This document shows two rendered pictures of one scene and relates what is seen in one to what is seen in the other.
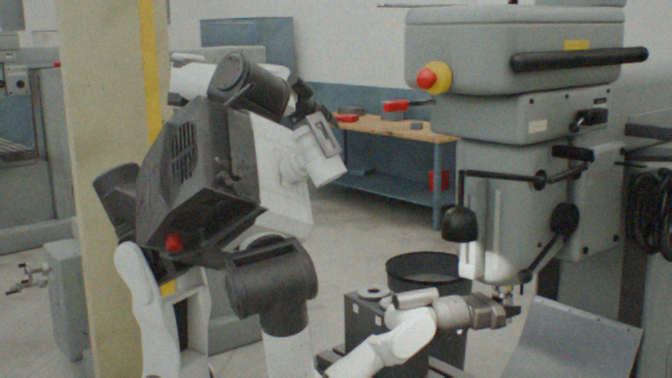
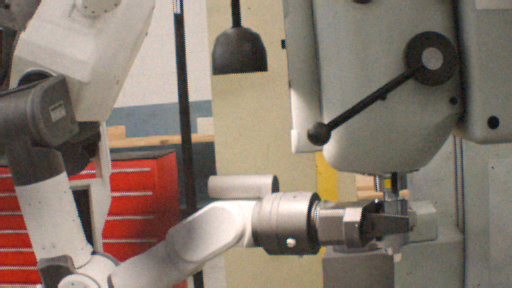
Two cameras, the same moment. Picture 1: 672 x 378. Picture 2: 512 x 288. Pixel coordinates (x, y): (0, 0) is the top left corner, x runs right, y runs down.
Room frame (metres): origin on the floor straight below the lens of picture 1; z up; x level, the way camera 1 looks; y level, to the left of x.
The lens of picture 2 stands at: (0.30, -1.10, 1.45)
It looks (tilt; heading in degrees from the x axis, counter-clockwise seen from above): 4 degrees down; 41
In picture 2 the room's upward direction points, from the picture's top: 4 degrees counter-clockwise
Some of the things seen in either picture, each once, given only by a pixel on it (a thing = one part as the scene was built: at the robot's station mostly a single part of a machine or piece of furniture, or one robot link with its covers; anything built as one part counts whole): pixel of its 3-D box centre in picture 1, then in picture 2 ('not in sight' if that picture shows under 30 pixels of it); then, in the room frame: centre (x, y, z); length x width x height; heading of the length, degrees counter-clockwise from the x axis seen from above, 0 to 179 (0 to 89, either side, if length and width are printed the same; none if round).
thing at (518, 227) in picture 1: (507, 206); (384, 49); (1.43, -0.36, 1.47); 0.21 x 0.19 x 0.32; 40
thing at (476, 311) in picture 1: (466, 314); (328, 225); (1.40, -0.27, 1.23); 0.13 x 0.12 x 0.10; 21
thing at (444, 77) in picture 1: (436, 77); not in sight; (1.28, -0.18, 1.76); 0.06 x 0.02 x 0.06; 40
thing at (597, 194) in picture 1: (557, 192); (510, 46); (1.56, -0.50, 1.47); 0.24 x 0.19 x 0.26; 40
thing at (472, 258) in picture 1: (473, 227); (302, 72); (1.36, -0.27, 1.45); 0.04 x 0.04 x 0.21; 40
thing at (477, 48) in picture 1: (516, 46); not in sight; (1.44, -0.36, 1.81); 0.47 x 0.26 x 0.16; 130
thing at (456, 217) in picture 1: (460, 222); (238, 49); (1.28, -0.23, 1.48); 0.07 x 0.07 x 0.06
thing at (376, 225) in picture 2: (509, 312); (386, 225); (1.40, -0.36, 1.24); 0.06 x 0.02 x 0.03; 111
